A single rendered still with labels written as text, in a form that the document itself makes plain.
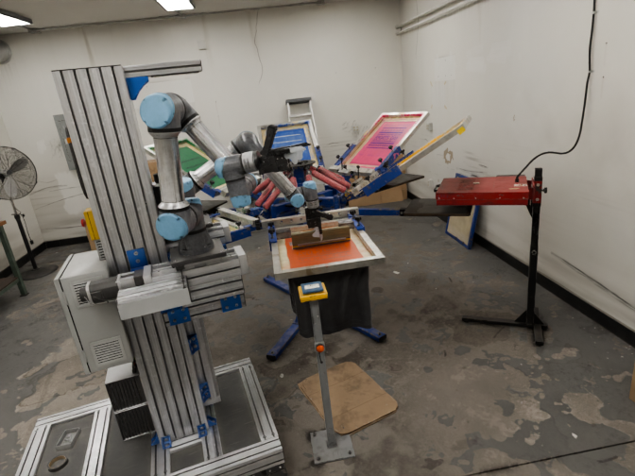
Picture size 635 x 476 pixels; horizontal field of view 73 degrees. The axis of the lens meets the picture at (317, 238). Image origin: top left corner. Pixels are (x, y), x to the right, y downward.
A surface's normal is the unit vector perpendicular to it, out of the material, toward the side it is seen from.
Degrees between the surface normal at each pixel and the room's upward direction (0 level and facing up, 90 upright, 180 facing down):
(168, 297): 90
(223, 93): 90
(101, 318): 90
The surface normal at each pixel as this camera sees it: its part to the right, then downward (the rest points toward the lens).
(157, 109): -0.07, 0.21
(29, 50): 0.14, 0.31
